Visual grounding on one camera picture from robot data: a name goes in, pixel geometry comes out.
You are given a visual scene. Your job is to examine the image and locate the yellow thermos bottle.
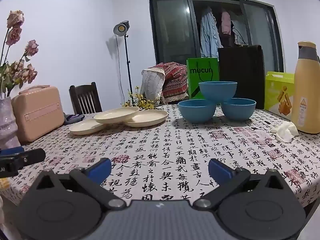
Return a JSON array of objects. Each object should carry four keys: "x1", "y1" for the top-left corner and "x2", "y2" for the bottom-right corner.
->
[{"x1": 291, "y1": 41, "x2": 320, "y2": 134}]

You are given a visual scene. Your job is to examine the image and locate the textured pale purple vase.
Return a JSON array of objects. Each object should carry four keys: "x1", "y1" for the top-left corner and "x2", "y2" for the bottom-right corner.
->
[{"x1": 0, "y1": 96, "x2": 22, "y2": 150}]

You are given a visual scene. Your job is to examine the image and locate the dark framed sliding glass door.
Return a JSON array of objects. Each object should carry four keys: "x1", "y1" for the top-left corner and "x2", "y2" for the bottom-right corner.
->
[{"x1": 147, "y1": 0, "x2": 285, "y2": 73}]

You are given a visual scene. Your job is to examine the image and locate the dried pink rose bouquet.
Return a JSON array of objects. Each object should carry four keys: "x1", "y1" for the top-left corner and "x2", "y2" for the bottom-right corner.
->
[{"x1": 0, "y1": 10, "x2": 39, "y2": 99}]

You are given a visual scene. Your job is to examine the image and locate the red patterned blanket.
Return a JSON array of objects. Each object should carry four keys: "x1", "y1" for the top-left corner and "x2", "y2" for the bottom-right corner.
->
[{"x1": 149, "y1": 62, "x2": 189, "y2": 104}]

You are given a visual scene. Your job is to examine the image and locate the studio lamp on black stand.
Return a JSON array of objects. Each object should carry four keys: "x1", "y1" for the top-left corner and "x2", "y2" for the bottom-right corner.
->
[{"x1": 113, "y1": 21, "x2": 135, "y2": 105}]

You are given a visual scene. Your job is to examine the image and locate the white quilted cloth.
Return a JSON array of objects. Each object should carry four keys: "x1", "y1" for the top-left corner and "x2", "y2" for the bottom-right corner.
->
[{"x1": 141, "y1": 69, "x2": 165, "y2": 105}]

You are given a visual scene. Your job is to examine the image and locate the calligraphy printed tablecloth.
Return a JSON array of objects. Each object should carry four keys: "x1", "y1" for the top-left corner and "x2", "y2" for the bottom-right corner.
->
[{"x1": 0, "y1": 104, "x2": 320, "y2": 208}]

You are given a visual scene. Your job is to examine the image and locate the yellow-green snack box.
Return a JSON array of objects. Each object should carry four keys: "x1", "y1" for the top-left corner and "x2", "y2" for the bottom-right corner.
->
[{"x1": 264, "y1": 71, "x2": 295, "y2": 121}]

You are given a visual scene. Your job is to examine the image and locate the pink ribbed vanity suitcase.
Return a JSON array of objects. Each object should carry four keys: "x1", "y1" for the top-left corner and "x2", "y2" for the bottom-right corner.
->
[{"x1": 11, "y1": 85, "x2": 65, "y2": 142}]

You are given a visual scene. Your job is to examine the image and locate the grey purple folded cloth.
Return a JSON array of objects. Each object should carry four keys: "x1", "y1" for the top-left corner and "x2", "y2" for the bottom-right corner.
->
[{"x1": 64, "y1": 114, "x2": 85, "y2": 125}]

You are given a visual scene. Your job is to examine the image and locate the yellow blossom branch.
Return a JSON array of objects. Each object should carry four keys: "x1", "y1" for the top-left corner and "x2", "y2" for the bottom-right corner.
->
[{"x1": 122, "y1": 86, "x2": 163, "y2": 110}]

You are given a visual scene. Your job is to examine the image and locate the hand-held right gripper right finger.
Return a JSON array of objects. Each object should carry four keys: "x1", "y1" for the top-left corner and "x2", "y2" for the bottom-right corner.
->
[{"x1": 194, "y1": 158, "x2": 293, "y2": 210}]

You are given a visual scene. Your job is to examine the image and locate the light blue hanging shirt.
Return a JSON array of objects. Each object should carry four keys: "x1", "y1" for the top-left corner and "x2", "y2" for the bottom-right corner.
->
[{"x1": 200, "y1": 7, "x2": 222, "y2": 58}]

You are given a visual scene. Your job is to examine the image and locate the crumpled white tissue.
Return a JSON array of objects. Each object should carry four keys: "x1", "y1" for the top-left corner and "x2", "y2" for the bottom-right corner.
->
[{"x1": 270, "y1": 120, "x2": 299, "y2": 143}]

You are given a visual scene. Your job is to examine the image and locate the blue bowl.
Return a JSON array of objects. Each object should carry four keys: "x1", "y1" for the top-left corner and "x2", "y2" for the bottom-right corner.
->
[
  {"x1": 199, "y1": 81, "x2": 237, "y2": 102},
  {"x1": 177, "y1": 99, "x2": 217, "y2": 124},
  {"x1": 220, "y1": 98, "x2": 257, "y2": 121}
]

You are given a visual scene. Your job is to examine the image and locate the cream plate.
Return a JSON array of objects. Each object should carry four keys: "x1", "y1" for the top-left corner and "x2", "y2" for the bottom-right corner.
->
[
  {"x1": 69, "y1": 118, "x2": 108, "y2": 136},
  {"x1": 124, "y1": 109, "x2": 168, "y2": 127},
  {"x1": 93, "y1": 106, "x2": 140, "y2": 125}
]

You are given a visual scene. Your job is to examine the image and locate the pink hanging garment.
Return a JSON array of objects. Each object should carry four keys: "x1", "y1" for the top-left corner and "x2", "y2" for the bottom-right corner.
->
[{"x1": 220, "y1": 11, "x2": 234, "y2": 35}]

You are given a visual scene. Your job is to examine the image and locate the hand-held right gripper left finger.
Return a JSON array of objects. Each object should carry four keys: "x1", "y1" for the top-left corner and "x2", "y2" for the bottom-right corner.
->
[{"x1": 27, "y1": 158, "x2": 127, "y2": 210}]

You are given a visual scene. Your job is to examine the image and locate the dark wooden chair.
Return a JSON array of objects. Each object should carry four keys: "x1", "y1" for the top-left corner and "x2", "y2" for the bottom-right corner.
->
[{"x1": 69, "y1": 82, "x2": 103, "y2": 115}]

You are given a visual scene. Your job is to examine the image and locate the black paper bag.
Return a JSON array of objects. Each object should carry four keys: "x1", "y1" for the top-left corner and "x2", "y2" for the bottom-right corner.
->
[{"x1": 217, "y1": 26, "x2": 265, "y2": 110}]

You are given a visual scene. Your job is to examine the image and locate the green paper bag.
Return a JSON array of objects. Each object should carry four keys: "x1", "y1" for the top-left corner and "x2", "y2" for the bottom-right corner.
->
[{"x1": 186, "y1": 57, "x2": 220, "y2": 100}]

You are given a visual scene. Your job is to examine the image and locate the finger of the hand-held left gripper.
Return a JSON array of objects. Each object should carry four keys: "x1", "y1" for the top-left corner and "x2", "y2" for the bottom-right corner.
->
[
  {"x1": 0, "y1": 147, "x2": 25, "y2": 157},
  {"x1": 14, "y1": 148, "x2": 46, "y2": 167}
]

